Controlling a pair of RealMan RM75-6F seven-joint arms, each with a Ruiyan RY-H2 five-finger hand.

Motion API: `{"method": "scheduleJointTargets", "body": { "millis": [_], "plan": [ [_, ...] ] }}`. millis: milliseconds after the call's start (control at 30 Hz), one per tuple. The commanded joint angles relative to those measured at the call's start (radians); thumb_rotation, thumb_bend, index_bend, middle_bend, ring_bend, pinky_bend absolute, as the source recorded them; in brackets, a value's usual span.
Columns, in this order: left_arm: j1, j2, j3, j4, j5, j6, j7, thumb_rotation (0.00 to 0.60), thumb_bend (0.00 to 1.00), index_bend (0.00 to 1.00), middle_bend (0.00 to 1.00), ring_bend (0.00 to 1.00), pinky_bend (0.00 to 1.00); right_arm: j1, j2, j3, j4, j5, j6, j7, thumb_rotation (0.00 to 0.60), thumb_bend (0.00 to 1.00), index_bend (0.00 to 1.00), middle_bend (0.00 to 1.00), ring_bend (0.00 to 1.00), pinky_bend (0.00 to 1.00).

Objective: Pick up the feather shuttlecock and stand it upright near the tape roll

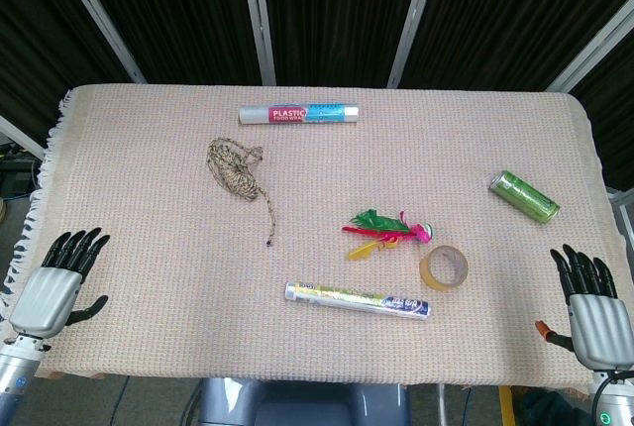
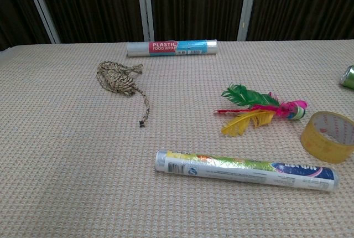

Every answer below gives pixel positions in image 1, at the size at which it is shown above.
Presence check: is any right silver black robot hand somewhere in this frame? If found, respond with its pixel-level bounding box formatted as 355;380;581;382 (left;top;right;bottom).
534;244;634;372

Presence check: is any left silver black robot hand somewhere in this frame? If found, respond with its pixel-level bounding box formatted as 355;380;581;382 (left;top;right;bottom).
8;227;111;340

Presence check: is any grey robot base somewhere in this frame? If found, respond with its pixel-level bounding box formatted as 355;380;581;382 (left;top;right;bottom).
197;376;412;426

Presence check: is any colourful feather toy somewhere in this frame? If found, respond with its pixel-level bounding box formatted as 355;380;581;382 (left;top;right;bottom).
341;208;436;263

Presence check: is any green drink can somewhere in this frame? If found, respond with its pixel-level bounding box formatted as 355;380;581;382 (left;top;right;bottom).
489;169;562;225

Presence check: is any clear packing tape roll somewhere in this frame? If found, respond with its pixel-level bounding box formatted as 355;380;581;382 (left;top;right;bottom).
419;245;470;293

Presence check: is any tangled twine bundle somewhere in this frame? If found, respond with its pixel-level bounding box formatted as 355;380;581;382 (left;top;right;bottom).
205;137;277;247

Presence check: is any foil-wrapped roll tube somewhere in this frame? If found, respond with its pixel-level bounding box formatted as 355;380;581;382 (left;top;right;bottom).
283;281;431;323

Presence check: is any beige woven tablecloth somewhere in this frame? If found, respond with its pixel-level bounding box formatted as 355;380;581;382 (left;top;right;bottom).
0;82;634;396

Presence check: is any plastic food wrap roll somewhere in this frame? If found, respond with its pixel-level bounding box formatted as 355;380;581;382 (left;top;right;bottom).
238;103;361;126

